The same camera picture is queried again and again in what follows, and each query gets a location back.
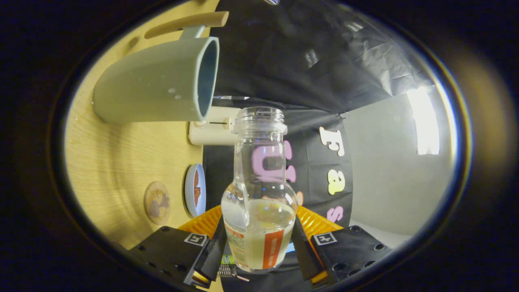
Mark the light wooden table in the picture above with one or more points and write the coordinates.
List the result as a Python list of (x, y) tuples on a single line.
[(121, 162)]

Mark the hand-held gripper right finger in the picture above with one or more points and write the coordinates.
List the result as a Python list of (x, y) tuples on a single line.
[(303, 253)]

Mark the blue rimmed round coaster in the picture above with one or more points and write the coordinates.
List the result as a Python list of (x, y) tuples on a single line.
[(190, 190)]

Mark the cream plastic box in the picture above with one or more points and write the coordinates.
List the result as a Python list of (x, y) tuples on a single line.
[(213, 132)]

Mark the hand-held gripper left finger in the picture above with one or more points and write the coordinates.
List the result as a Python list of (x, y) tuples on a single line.
[(213, 253)]

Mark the clear glass juice bottle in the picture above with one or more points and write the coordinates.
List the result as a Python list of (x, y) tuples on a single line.
[(259, 231)]

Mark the black backdrop cloth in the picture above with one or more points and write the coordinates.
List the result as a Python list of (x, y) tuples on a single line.
[(284, 52)]

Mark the round wooden printed coaster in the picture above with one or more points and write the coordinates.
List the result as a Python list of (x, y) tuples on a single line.
[(157, 202)]

